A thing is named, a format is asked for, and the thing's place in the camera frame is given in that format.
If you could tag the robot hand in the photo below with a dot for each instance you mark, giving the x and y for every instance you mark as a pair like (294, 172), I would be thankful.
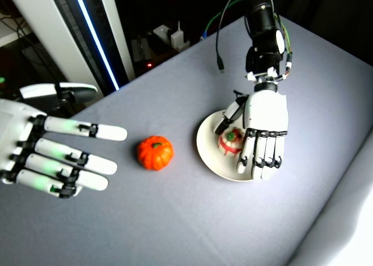
(266, 111)
(14, 126)

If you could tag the white power adapter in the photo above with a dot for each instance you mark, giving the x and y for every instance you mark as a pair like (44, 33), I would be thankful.
(178, 39)

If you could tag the white shelf board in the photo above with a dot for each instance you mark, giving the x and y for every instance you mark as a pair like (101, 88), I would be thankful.
(8, 33)

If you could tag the orange toy pumpkin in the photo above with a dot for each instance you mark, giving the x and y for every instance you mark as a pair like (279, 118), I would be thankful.
(154, 156)

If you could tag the white column with light strip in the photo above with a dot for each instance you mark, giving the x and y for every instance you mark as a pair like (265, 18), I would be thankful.
(52, 39)

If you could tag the white plug block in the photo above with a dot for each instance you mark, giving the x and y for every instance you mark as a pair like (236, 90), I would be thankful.
(161, 33)

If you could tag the toy cake with strawberry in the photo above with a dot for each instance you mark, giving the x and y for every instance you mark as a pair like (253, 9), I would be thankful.
(230, 146)

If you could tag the grey table cloth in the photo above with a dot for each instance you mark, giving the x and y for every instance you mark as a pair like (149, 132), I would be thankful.
(175, 219)

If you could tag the cream round plate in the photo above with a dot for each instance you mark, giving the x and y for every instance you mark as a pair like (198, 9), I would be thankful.
(208, 143)

